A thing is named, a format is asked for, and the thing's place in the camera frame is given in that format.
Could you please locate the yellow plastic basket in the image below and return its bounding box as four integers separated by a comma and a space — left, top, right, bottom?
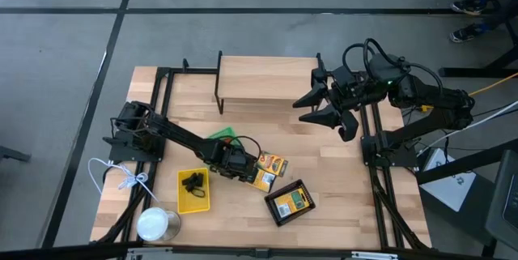
176, 166, 212, 215

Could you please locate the black plastic basket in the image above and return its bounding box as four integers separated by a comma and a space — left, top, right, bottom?
263, 178, 317, 228

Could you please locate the person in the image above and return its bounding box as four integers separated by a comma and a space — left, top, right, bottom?
448, 0, 518, 45

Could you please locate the white cable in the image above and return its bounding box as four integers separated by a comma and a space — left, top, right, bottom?
415, 98, 518, 156

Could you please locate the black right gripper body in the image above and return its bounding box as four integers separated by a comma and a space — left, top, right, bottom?
325, 64, 390, 112

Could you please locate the green plastic basket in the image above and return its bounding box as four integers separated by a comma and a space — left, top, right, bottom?
206, 126, 246, 151

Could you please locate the white string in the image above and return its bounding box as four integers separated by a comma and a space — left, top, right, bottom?
87, 156, 161, 205

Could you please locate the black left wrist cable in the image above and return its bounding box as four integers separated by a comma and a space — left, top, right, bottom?
223, 134, 263, 160

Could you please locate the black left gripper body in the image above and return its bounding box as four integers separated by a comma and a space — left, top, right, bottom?
209, 145, 261, 184

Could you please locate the yellow cable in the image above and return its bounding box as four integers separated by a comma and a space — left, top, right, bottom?
420, 71, 518, 112

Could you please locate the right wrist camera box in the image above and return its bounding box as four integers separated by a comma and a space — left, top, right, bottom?
337, 109, 360, 143

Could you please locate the clear cup with white lid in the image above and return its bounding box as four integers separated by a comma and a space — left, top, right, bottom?
135, 206, 182, 243

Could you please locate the white computer case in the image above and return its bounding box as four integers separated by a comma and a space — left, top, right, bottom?
418, 147, 478, 213

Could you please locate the wooden shelf with black legs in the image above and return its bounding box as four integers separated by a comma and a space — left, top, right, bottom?
213, 50, 326, 116

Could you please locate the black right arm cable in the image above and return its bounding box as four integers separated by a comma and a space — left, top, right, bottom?
342, 37, 445, 95

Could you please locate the dark grey machine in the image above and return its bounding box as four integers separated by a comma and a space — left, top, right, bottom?
484, 148, 518, 249

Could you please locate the black support beam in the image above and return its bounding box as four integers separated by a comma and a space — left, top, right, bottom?
415, 137, 518, 185

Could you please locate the yellow office supply pack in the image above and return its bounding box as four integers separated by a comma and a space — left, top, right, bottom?
246, 168, 278, 194
273, 189, 312, 220
256, 151, 290, 178

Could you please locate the black stand foot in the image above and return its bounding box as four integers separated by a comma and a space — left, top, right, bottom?
0, 144, 32, 164

